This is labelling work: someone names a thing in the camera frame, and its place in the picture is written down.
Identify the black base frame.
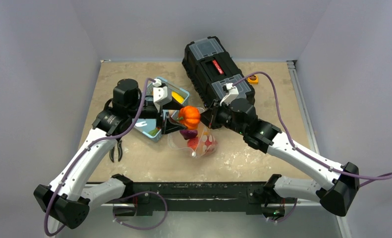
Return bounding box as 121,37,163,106
110,181,296,218

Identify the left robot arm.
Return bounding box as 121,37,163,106
34,78,183,236

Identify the yellow squash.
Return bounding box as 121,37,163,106
171,91,184,104

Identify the light blue plastic basket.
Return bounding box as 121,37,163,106
134,77,190,143

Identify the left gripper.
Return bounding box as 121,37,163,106
128,96,187,132

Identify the peach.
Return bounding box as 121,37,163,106
187,137,200,151

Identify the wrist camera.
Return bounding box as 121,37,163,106
152,78,172,109
220,83,239,106

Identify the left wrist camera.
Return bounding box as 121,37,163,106
152,78,172,109

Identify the black plastic toolbox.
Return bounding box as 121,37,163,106
182,36,244,109

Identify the polka dot zip bag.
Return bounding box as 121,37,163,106
167,106,218,158

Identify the small orange pumpkin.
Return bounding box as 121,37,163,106
177,106,201,130

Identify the red onion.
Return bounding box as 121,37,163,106
179,129,198,140

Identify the yellow tape measure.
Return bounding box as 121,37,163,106
246,75,259,84

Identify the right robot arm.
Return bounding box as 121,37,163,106
201,98,360,217

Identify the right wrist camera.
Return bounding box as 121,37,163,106
220,83,239,106

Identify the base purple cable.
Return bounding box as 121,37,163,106
112,192,168,231

